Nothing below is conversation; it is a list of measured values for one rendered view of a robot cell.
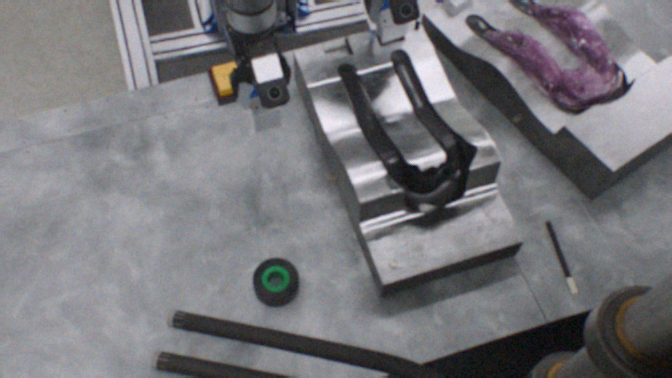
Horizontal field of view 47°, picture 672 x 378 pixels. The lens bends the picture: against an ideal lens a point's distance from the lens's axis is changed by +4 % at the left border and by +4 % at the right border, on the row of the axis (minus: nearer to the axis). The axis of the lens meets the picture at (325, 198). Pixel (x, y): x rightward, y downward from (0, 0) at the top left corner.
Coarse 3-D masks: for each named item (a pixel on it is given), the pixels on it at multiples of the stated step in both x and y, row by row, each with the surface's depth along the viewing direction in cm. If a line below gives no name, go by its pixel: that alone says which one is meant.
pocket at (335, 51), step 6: (342, 42) 147; (348, 42) 145; (324, 48) 146; (330, 48) 146; (336, 48) 147; (342, 48) 147; (348, 48) 147; (330, 54) 147; (336, 54) 147; (342, 54) 147; (348, 54) 147; (330, 60) 146
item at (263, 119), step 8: (256, 88) 133; (256, 96) 132; (256, 104) 130; (256, 112) 129; (264, 112) 129; (272, 112) 130; (256, 120) 130; (264, 120) 131; (272, 120) 132; (280, 120) 133; (256, 128) 132; (264, 128) 133
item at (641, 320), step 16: (656, 288) 71; (640, 304) 73; (656, 304) 70; (624, 320) 77; (640, 320) 73; (656, 320) 70; (640, 336) 74; (656, 336) 72; (656, 352) 74; (560, 368) 98; (576, 368) 90; (592, 368) 86
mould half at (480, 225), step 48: (384, 48) 144; (432, 48) 144; (336, 96) 139; (384, 96) 140; (432, 96) 140; (336, 144) 134; (432, 144) 130; (480, 144) 129; (384, 192) 125; (480, 192) 133; (384, 240) 129; (432, 240) 129; (480, 240) 129; (384, 288) 126
